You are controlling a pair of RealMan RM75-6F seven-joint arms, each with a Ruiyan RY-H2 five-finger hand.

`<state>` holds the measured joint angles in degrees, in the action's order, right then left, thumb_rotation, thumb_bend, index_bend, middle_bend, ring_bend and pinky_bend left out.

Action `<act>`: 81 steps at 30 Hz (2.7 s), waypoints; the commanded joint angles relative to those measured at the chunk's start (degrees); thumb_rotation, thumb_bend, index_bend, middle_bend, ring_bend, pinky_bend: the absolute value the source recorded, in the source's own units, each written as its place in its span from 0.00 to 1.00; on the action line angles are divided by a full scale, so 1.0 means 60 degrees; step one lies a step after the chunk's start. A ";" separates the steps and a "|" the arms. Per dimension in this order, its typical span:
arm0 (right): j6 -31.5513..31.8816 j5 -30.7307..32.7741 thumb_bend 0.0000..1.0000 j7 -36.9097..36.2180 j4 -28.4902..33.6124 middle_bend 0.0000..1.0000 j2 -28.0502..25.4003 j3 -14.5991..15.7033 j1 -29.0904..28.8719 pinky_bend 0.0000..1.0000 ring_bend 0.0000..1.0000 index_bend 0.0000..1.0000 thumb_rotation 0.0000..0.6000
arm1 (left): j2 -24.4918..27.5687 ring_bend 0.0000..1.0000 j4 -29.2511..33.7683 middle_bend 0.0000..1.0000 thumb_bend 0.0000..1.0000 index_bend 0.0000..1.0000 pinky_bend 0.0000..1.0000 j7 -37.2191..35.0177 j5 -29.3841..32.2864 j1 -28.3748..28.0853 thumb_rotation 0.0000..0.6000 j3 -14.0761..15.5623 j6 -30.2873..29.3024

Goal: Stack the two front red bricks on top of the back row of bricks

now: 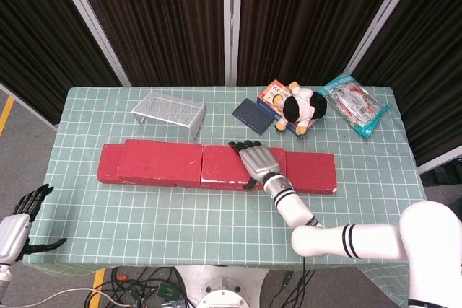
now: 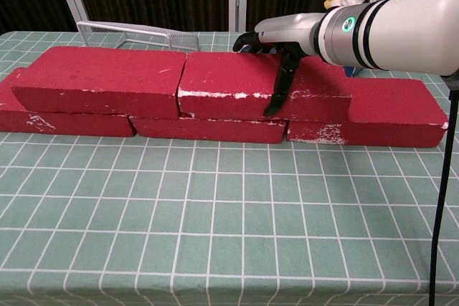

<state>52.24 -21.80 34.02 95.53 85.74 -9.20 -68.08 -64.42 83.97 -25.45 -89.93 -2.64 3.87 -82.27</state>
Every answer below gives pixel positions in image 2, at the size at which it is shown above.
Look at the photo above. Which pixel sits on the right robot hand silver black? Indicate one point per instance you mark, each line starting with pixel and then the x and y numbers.
pixel 290 26

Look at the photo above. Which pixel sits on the red foam brick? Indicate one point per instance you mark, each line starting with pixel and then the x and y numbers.
pixel 394 116
pixel 229 76
pixel 100 76
pixel 215 130
pixel 71 125

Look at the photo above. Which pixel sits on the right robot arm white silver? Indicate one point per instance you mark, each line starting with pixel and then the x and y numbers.
pixel 401 33

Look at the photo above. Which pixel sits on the green checked tablecloth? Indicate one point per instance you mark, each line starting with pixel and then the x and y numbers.
pixel 215 220

